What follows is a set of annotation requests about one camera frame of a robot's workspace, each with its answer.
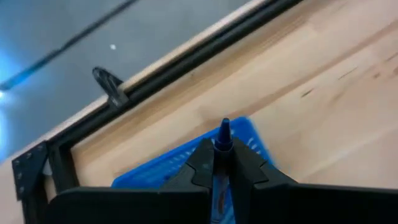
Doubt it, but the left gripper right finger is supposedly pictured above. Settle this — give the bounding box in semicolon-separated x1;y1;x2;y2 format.
230;137;398;224

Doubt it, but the blue crayon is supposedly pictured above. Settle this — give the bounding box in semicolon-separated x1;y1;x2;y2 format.
210;117;234;224

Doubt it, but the black aluminium table frame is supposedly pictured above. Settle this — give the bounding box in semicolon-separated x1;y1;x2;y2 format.
11;0;304;224

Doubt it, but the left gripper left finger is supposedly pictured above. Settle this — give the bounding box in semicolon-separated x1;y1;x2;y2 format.
45;138;216;224

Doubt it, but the black frame hook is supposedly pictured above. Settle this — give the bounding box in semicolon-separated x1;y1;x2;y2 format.
91;66;130;109

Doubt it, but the blue plastic basket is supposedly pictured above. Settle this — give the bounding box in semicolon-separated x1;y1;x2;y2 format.
111;115;276;224

